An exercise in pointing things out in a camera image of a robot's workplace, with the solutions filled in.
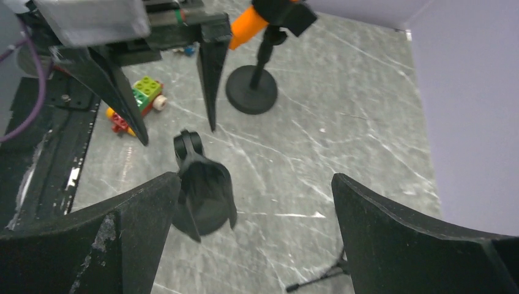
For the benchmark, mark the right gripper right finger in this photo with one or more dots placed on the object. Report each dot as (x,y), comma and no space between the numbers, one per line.
(391,248)

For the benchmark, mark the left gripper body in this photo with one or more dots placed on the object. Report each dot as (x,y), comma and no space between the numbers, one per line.
(174,24)

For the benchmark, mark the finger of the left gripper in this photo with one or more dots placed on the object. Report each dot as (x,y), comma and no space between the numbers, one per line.
(104,78)
(212,53)

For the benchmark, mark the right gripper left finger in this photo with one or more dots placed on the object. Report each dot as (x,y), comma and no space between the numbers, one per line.
(113,246)

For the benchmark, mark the tripod shock mount stand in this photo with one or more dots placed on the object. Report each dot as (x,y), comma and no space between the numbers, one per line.
(340,267)

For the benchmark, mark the black round base stand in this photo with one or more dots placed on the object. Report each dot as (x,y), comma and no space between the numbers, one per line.
(206,200)

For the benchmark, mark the orange microphone round stand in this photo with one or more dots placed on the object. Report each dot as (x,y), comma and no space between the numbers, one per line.
(251,89)

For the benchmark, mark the white blue toy block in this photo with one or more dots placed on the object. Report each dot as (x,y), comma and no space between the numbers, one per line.
(187,51)

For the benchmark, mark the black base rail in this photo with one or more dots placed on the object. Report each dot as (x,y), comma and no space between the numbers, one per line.
(41,167)

